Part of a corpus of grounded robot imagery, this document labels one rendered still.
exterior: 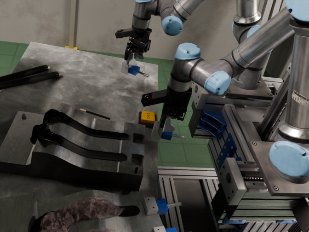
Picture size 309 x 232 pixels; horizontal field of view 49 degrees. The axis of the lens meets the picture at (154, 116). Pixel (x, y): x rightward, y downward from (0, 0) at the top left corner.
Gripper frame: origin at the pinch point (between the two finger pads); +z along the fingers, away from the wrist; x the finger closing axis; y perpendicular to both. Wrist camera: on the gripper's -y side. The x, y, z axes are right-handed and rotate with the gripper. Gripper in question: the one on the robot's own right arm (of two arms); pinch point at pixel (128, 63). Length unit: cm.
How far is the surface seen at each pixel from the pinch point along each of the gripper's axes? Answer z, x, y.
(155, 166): 15, -36, 34
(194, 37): 66, 189, -15
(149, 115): 11.4, -14.2, 20.3
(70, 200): 6, -72, 20
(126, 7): 45, 149, -77
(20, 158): 9, -66, -5
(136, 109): 15.0, -9.7, 12.1
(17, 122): 9, -53, -18
